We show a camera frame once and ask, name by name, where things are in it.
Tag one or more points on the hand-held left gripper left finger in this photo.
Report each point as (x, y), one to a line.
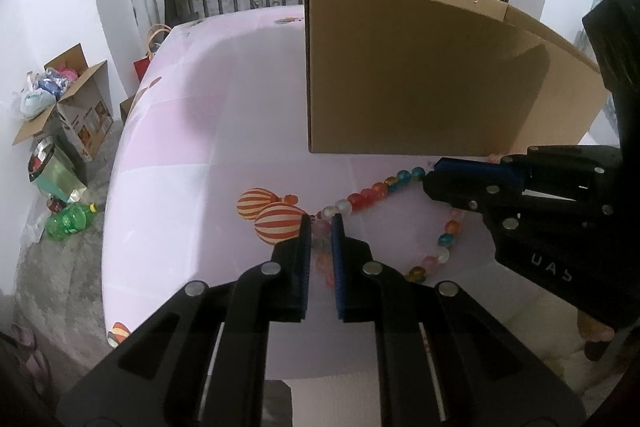
(303, 267)

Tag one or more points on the green plastic bottle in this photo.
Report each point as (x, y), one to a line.
(65, 222)

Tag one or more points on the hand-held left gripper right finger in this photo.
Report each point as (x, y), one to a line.
(340, 267)

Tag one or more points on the red drink can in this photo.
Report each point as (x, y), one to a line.
(56, 204)

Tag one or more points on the red paper bag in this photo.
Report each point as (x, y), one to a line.
(142, 67)

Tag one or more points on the open printed cardboard box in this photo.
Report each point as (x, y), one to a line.
(85, 122)

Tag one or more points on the metal pot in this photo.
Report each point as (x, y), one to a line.
(40, 157)

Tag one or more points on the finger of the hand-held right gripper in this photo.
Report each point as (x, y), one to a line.
(475, 168)
(460, 189)

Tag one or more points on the large brown cardboard box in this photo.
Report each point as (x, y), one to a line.
(400, 72)

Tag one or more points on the small brown cardboard box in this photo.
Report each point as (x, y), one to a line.
(126, 109)

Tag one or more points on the person's right hand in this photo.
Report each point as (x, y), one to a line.
(595, 331)

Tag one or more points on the pink printed tablecloth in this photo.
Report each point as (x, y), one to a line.
(200, 147)

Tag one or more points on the white plastic bag green print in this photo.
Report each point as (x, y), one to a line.
(35, 102)

